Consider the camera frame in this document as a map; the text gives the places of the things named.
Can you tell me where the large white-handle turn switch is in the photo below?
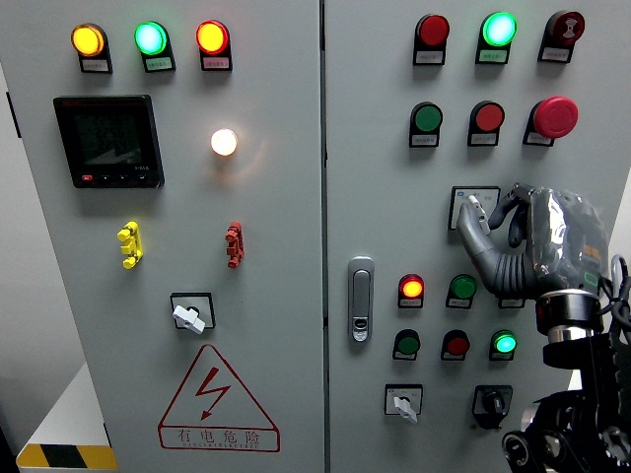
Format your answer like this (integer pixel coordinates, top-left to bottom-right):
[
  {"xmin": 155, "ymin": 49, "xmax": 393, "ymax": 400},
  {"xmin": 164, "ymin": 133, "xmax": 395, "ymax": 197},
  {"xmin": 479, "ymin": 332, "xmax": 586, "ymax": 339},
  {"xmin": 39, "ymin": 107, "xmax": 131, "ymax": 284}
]
[{"xmin": 448, "ymin": 185, "xmax": 502, "ymax": 236}]

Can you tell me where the small green lamp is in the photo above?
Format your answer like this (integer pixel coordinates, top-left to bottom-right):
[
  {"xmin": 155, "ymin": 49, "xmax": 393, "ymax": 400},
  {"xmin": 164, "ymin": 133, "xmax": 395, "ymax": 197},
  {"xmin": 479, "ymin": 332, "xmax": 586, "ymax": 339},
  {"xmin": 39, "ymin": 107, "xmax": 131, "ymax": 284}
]
[{"xmin": 446, "ymin": 274, "xmax": 478, "ymax": 310}]

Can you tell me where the small lit green button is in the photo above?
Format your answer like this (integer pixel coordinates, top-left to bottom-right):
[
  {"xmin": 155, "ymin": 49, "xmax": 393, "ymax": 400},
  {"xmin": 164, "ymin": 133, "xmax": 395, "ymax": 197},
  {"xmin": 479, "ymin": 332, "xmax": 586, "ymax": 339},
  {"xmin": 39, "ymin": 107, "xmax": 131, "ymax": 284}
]
[{"xmin": 488, "ymin": 329, "xmax": 519, "ymax": 362}]

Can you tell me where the large red stop button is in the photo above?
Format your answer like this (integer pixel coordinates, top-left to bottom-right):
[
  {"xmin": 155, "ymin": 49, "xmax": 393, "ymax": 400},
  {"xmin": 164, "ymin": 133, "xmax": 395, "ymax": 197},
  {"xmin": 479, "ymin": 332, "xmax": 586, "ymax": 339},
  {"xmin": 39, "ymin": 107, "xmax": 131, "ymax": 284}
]
[{"xmin": 522, "ymin": 96, "xmax": 580, "ymax": 148}]

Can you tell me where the large red push button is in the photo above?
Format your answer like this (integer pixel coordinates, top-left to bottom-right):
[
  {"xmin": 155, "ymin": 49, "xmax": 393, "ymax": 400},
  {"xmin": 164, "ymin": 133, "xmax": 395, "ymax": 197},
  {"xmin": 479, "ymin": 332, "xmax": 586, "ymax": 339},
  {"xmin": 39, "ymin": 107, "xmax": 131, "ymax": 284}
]
[
  {"xmin": 412, "ymin": 13, "xmax": 452, "ymax": 67},
  {"xmin": 466, "ymin": 101, "xmax": 506, "ymax": 148}
]

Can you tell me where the small red push button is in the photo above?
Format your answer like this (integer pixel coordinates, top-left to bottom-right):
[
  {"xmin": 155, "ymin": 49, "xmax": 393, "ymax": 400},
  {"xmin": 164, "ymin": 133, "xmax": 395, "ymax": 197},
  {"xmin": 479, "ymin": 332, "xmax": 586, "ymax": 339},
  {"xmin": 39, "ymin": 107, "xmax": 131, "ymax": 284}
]
[{"xmin": 440, "ymin": 329, "xmax": 471, "ymax": 362}]

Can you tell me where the small lit red lamp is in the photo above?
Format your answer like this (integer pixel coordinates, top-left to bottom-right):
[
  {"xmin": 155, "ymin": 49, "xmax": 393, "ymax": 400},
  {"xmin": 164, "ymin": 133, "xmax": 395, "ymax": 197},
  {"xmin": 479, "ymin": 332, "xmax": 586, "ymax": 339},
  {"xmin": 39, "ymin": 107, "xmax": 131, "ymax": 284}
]
[{"xmin": 397, "ymin": 273, "xmax": 426, "ymax": 310}]

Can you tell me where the large green push button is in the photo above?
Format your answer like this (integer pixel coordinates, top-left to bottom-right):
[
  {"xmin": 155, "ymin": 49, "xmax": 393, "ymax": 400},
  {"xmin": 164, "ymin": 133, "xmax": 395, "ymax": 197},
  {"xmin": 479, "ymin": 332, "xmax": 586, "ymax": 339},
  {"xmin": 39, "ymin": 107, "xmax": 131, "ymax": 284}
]
[{"xmin": 408, "ymin": 101, "xmax": 445, "ymax": 149}]

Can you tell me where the grey cabinet door with lock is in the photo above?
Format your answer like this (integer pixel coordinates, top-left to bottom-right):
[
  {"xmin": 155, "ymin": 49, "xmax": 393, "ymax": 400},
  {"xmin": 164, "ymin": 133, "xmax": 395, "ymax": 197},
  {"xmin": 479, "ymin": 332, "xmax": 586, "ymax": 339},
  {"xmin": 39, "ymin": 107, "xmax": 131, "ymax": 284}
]
[{"xmin": 323, "ymin": 0, "xmax": 631, "ymax": 473}]

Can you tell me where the small green push button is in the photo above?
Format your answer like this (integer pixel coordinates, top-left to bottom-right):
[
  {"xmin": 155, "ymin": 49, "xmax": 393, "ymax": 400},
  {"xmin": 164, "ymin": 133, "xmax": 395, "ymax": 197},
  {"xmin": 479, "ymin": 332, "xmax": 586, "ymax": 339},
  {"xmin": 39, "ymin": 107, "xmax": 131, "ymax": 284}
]
[{"xmin": 391, "ymin": 328, "xmax": 422, "ymax": 362}]

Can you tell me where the silver door lock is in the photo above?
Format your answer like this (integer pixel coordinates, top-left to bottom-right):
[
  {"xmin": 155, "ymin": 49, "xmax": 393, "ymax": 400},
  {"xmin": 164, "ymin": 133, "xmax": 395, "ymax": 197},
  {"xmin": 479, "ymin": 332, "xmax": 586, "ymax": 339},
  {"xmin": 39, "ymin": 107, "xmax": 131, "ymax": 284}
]
[{"xmin": 347, "ymin": 255, "xmax": 376, "ymax": 345}]

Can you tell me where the dark red buzzer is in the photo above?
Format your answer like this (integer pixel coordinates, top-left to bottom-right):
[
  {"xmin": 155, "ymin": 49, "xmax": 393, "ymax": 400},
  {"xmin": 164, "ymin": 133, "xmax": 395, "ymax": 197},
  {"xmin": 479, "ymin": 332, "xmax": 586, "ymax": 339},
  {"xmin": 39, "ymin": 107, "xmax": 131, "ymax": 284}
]
[{"xmin": 537, "ymin": 10, "xmax": 587, "ymax": 64}]

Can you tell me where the lit green round lamp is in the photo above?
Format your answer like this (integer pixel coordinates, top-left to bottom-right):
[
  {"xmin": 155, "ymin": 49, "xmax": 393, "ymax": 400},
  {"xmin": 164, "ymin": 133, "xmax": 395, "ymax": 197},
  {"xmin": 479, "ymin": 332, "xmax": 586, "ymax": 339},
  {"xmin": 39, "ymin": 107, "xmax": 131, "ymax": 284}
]
[
  {"xmin": 133, "ymin": 21, "xmax": 177, "ymax": 74},
  {"xmin": 475, "ymin": 11, "xmax": 519, "ymax": 66}
]

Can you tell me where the grey cabinet door with display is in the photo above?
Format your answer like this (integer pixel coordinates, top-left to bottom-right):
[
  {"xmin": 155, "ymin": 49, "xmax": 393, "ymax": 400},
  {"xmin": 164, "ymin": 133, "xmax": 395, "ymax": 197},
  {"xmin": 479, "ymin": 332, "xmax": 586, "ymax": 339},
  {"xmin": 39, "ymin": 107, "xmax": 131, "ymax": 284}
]
[{"xmin": 0, "ymin": 0, "xmax": 327, "ymax": 473}]

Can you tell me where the white glowing lamp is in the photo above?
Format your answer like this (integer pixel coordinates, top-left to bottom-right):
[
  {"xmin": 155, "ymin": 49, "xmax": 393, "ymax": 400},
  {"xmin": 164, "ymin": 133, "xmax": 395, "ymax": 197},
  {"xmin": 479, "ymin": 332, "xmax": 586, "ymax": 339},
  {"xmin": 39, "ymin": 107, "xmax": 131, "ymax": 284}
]
[{"xmin": 210, "ymin": 128, "xmax": 239, "ymax": 158}]

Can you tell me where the red warning triangle sticker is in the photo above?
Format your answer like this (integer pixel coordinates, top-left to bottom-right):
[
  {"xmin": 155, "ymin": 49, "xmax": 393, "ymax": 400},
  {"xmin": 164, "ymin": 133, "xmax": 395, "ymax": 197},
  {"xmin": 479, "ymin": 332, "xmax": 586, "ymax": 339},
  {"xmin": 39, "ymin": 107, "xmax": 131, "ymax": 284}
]
[{"xmin": 157, "ymin": 344, "xmax": 282, "ymax": 453}]

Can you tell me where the lit red round lamp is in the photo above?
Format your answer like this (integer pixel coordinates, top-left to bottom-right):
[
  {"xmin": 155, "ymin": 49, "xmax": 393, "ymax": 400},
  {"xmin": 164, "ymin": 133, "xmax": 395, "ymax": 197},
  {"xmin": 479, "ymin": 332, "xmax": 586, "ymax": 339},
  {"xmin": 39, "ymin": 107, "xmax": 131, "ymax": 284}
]
[{"xmin": 195, "ymin": 20, "xmax": 234, "ymax": 73}]

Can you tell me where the black square display meter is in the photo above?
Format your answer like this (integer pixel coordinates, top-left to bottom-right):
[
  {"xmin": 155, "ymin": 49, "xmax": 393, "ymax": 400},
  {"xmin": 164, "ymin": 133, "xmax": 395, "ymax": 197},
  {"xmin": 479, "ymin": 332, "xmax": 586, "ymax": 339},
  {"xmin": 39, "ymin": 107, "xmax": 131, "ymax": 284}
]
[{"xmin": 53, "ymin": 95, "xmax": 167, "ymax": 190}]

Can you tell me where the yellow round indicator lamp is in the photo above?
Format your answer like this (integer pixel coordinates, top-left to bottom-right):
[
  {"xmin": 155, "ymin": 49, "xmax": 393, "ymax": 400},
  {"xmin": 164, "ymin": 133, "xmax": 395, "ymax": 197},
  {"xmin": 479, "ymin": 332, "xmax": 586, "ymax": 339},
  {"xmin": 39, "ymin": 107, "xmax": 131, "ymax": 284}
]
[{"xmin": 70, "ymin": 23, "xmax": 114, "ymax": 75}]

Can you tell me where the black yellow striped tape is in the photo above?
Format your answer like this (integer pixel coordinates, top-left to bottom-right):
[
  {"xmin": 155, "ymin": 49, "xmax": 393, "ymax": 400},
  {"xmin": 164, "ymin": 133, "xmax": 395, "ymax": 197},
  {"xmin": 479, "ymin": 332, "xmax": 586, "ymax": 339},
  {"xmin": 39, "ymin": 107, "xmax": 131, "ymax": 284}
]
[{"xmin": 16, "ymin": 443, "xmax": 119, "ymax": 472}]

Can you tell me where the black-handle turn switch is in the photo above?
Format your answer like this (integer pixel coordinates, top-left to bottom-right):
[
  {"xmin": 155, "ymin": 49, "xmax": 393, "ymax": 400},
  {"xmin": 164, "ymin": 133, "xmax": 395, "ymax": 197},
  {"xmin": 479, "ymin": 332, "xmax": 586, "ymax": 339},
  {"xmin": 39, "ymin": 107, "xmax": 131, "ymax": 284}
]
[{"xmin": 471, "ymin": 384, "xmax": 514, "ymax": 432}]

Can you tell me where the small white-handle turn switch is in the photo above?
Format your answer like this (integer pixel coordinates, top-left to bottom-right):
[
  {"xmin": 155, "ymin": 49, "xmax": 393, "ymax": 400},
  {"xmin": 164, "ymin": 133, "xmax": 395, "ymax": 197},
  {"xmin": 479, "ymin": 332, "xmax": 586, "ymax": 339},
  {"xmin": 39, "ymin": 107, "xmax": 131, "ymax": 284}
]
[{"xmin": 384, "ymin": 383, "xmax": 424, "ymax": 425}]

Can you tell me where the small red handle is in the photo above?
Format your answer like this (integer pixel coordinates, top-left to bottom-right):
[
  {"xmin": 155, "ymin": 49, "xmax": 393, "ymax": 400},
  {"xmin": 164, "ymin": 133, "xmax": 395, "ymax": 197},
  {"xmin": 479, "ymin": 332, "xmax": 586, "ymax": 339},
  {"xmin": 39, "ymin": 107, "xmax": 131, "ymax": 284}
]
[{"xmin": 225, "ymin": 221, "xmax": 245, "ymax": 270}]

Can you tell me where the white-handle switch, blank plate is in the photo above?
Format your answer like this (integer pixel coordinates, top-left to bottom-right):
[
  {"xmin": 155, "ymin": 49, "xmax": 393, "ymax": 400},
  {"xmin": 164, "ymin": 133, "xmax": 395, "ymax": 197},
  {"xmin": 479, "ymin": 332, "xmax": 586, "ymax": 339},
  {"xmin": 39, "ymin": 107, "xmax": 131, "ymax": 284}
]
[{"xmin": 170, "ymin": 292, "xmax": 217, "ymax": 336}]

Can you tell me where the small yellow handle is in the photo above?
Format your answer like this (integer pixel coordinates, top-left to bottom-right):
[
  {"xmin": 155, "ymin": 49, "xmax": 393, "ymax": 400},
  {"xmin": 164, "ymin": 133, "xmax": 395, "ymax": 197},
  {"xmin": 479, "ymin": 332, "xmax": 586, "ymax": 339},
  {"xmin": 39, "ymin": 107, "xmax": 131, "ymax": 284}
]
[{"xmin": 116, "ymin": 221, "xmax": 145, "ymax": 270}]

